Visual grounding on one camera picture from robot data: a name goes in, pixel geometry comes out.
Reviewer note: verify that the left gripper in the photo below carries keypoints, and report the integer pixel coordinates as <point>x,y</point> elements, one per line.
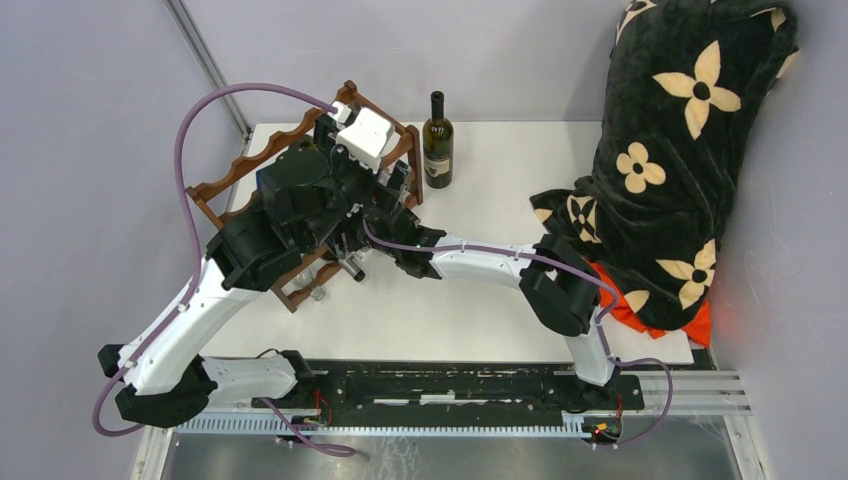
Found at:
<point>388,196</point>

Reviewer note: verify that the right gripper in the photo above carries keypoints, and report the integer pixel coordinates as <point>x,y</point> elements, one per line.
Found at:
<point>336,241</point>

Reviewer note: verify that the green wine bottle brown label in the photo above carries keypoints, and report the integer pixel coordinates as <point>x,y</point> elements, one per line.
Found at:
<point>351,267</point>

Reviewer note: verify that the brown wooden wine rack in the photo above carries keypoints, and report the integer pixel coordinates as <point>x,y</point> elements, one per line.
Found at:
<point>408,147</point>

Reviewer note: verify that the clear square bottle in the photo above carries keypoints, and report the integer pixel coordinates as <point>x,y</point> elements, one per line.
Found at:
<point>306,283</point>

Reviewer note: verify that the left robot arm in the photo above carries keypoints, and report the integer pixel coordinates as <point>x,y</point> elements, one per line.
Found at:
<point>308,199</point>

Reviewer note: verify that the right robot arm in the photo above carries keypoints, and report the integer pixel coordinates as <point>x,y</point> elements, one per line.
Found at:
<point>562,290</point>

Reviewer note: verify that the aluminium corner profile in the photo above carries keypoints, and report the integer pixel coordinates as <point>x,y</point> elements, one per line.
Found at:
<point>203,55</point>

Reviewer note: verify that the black floral blanket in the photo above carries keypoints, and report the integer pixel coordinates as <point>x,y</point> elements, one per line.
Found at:
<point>685,84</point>

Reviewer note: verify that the orange cloth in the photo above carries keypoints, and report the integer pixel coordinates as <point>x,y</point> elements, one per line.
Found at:
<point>639,312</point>

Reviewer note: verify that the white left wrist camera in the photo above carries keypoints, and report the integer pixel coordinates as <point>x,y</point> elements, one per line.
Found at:
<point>364,134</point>

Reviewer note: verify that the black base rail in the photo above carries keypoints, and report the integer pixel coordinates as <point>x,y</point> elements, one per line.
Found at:
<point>473,400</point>

